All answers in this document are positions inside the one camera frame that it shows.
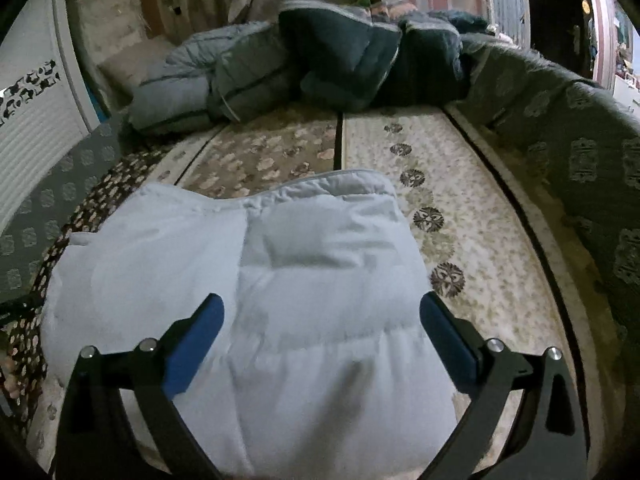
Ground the grey medallion bed cover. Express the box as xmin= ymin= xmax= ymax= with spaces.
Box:
xmin=0 ymin=40 xmax=640 ymax=366

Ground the beige pillow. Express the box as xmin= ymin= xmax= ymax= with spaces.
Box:
xmin=97 ymin=35 xmax=178 ymax=98

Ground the cream patterned pillow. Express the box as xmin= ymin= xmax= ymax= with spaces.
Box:
xmin=72 ymin=0 xmax=151 ymax=56

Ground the dark door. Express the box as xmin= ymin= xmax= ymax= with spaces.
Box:
xmin=522 ymin=0 xmax=588 ymax=78

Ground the dark teal quilt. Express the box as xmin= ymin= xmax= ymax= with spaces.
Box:
xmin=277 ymin=0 xmax=493 ymax=111

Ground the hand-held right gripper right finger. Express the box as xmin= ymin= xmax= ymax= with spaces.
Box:
xmin=417 ymin=292 xmax=589 ymax=480

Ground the white padded jacket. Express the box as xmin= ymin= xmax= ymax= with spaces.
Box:
xmin=40 ymin=170 xmax=463 ymax=478

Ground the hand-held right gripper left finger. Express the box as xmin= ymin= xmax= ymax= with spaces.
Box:
xmin=52 ymin=294 xmax=226 ymax=480

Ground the grey folded quilt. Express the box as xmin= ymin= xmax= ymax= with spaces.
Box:
xmin=127 ymin=20 xmax=301 ymax=136

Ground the brown floral patterned blanket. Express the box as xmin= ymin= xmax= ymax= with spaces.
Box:
xmin=0 ymin=105 xmax=601 ymax=480

